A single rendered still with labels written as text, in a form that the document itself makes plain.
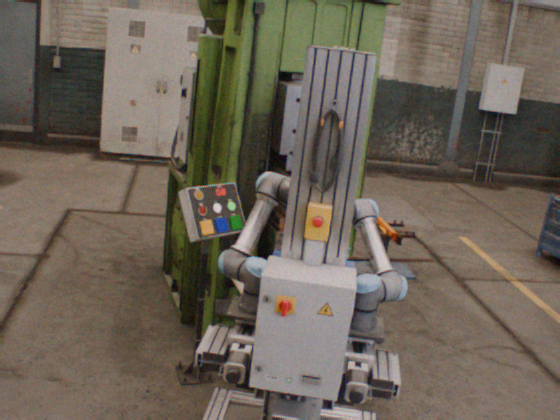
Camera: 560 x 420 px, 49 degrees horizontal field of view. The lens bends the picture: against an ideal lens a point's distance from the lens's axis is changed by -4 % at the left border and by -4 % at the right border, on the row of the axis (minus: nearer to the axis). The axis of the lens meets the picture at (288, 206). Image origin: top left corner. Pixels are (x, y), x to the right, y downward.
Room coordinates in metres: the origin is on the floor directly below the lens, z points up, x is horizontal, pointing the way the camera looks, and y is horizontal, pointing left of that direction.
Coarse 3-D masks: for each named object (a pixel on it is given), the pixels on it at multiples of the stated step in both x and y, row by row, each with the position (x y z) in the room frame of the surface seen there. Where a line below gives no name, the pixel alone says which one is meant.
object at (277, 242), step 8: (264, 232) 3.70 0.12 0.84; (272, 232) 3.57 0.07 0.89; (280, 232) 3.53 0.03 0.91; (264, 240) 3.70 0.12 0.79; (272, 240) 3.55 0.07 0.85; (280, 240) 3.52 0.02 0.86; (264, 248) 3.76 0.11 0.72; (272, 248) 3.54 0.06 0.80; (280, 248) 3.53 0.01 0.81; (264, 256) 3.74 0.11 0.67
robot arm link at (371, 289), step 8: (360, 280) 2.61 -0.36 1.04; (368, 280) 2.61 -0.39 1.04; (376, 280) 2.61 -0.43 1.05; (360, 288) 2.58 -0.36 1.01; (368, 288) 2.57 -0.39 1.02; (376, 288) 2.58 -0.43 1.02; (384, 288) 2.62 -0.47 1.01; (360, 296) 2.58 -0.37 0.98; (368, 296) 2.57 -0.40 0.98; (376, 296) 2.59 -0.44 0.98; (384, 296) 2.61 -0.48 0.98; (360, 304) 2.58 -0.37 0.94; (368, 304) 2.57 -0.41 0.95; (376, 304) 2.61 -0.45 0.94
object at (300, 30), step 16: (288, 0) 3.69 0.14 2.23; (304, 0) 3.74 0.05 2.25; (320, 0) 3.76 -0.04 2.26; (336, 0) 3.80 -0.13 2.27; (352, 0) 3.84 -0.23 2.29; (288, 16) 3.70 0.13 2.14; (304, 16) 3.74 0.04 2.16; (320, 16) 3.77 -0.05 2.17; (336, 16) 3.81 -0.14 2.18; (288, 32) 3.71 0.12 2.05; (304, 32) 3.75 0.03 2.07; (320, 32) 3.78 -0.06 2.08; (336, 32) 3.82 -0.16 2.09; (288, 48) 3.71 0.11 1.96; (304, 48) 3.75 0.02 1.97; (288, 64) 3.71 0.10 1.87; (304, 64) 3.74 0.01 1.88
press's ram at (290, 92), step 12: (288, 84) 3.61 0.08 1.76; (300, 84) 3.71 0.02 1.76; (276, 96) 3.71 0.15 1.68; (288, 96) 3.57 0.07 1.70; (300, 96) 3.59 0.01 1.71; (276, 108) 3.69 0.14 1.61; (288, 108) 3.57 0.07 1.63; (276, 120) 3.67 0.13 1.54; (288, 120) 3.57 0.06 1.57; (276, 132) 3.64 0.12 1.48; (288, 132) 3.58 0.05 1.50; (276, 144) 3.62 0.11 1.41; (288, 144) 3.58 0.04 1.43
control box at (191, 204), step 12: (180, 192) 3.23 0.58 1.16; (192, 192) 3.21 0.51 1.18; (204, 192) 3.27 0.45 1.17; (216, 192) 3.32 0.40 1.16; (228, 192) 3.38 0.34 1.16; (192, 204) 3.18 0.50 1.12; (204, 204) 3.23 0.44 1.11; (240, 204) 3.40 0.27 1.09; (192, 216) 3.15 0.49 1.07; (204, 216) 3.20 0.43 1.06; (216, 216) 3.25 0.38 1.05; (228, 216) 3.31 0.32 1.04; (240, 216) 3.36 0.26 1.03; (192, 228) 3.14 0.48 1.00; (228, 228) 3.27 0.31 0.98; (192, 240) 3.14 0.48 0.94
